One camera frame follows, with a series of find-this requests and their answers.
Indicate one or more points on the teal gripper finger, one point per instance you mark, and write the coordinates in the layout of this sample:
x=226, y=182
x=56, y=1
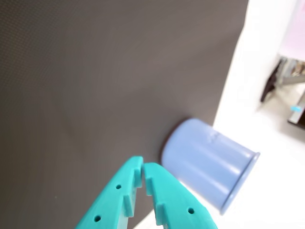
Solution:
x=112, y=200
x=174, y=200

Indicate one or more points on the blue ceramic pot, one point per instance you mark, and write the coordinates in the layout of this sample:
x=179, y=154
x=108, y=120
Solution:
x=202, y=162

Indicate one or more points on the dark grey textured mat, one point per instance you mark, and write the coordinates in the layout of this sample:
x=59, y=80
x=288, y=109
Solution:
x=95, y=83

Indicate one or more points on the dark shelf with blue label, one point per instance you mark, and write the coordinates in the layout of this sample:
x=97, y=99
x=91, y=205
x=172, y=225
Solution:
x=296, y=114

